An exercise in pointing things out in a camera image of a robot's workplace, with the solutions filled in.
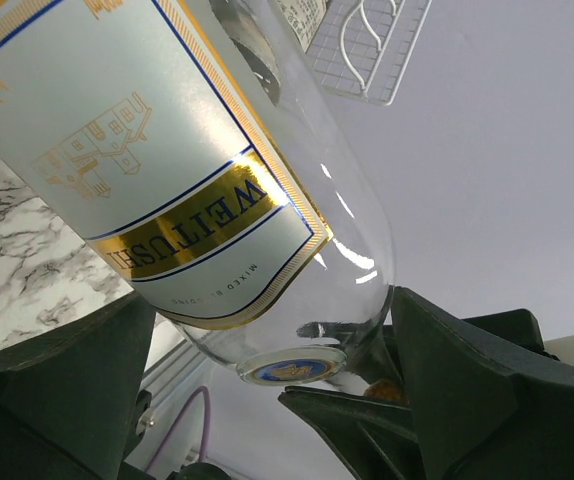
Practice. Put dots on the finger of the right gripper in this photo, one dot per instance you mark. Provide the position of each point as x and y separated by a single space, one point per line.
373 438

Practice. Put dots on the green bottle black neck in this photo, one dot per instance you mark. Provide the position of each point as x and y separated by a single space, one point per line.
304 17

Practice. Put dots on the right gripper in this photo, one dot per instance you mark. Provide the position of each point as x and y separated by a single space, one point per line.
520 327

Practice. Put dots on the white wire wine rack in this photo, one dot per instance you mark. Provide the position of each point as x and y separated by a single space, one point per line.
362 48

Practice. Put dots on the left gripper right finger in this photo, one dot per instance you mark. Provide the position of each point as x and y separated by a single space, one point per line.
482 407

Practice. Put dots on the clear bottle white label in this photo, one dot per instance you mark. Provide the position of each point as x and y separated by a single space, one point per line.
189 144

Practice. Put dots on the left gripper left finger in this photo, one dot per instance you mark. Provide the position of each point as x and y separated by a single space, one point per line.
71 399

